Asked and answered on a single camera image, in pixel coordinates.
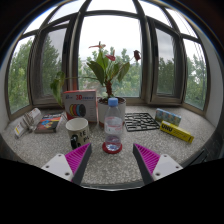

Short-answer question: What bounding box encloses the potted plant in white pot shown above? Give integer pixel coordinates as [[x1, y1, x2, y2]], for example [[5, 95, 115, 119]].
[[49, 41, 143, 128]]

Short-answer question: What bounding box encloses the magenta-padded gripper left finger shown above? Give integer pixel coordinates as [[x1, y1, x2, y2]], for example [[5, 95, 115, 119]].
[[40, 142, 93, 186]]

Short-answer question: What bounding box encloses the brown framed bay window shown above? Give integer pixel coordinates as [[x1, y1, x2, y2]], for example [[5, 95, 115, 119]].
[[4, 0, 213, 121]]

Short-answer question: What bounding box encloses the coiled white power cable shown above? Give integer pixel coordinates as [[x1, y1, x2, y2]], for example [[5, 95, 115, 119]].
[[21, 113, 36, 133]]

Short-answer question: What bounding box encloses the white mug with black print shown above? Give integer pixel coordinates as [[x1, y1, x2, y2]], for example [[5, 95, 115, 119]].
[[65, 117, 91, 150]]

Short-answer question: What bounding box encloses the long yellow box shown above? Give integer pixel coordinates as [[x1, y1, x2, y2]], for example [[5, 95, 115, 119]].
[[159, 120, 195, 145]]

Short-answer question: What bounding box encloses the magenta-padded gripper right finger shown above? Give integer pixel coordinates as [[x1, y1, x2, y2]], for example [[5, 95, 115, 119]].
[[132, 142, 184, 186]]

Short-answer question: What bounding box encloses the red and white filament box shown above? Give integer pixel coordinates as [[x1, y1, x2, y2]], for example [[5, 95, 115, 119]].
[[62, 89, 98, 124]]

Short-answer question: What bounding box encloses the white power strip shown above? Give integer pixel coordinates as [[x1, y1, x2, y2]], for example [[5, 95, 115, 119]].
[[13, 107, 43, 139]]

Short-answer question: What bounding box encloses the black lattice trivet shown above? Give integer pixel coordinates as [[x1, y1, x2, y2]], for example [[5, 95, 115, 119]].
[[124, 112, 161, 133]]

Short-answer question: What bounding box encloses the clear plastic water bottle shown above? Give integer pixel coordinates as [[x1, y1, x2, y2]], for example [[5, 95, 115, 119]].
[[103, 97, 124, 153]]

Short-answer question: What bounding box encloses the flat round red coaster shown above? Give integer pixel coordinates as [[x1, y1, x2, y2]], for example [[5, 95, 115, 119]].
[[101, 141, 124, 155]]

